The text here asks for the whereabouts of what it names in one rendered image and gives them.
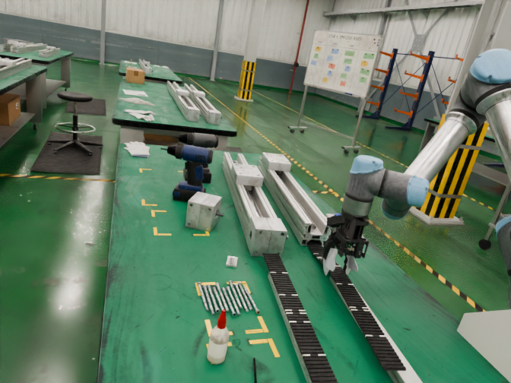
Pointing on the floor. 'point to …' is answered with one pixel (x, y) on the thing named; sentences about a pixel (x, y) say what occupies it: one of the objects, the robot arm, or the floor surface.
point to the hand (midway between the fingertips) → (335, 270)
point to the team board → (341, 70)
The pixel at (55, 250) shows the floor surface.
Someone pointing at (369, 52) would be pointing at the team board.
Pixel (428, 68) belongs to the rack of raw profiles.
